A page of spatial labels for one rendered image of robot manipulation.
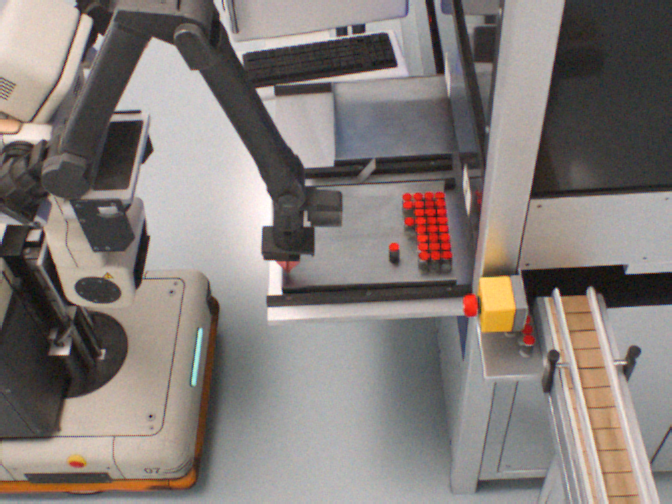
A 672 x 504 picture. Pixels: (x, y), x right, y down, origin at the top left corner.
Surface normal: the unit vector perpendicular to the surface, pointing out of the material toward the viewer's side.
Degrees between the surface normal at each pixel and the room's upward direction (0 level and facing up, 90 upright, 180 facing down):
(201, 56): 92
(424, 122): 0
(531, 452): 90
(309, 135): 0
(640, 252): 90
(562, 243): 90
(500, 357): 0
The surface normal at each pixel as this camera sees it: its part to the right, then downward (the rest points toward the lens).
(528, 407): 0.02, 0.78
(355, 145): -0.07, -0.62
